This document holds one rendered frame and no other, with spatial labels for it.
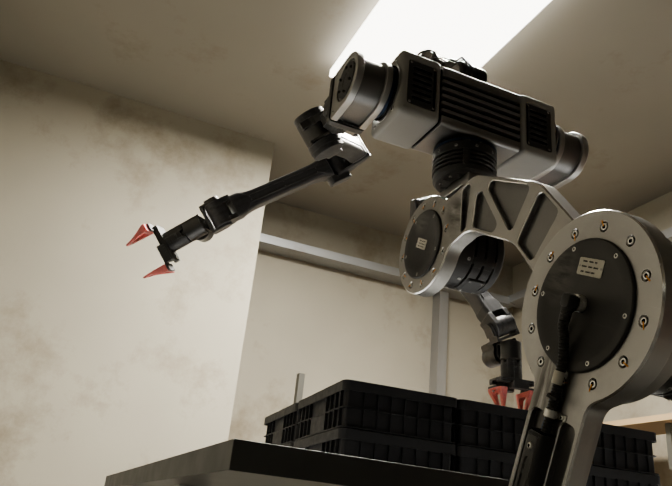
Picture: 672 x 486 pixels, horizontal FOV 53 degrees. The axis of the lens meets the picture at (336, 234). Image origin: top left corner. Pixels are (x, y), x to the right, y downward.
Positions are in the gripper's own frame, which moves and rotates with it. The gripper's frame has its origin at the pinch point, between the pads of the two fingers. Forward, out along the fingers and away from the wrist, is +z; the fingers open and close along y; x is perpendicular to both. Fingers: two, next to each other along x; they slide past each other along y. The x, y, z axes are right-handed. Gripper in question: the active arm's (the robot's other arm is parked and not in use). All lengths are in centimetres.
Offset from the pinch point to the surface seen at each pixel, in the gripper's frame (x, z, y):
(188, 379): -199, -35, 65
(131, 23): -124, -186, 130
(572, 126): -103, -185, -107
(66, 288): -193, -69, 134
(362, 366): -286, -80, -61
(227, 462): 64, 26, 84
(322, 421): -7, 8, 50
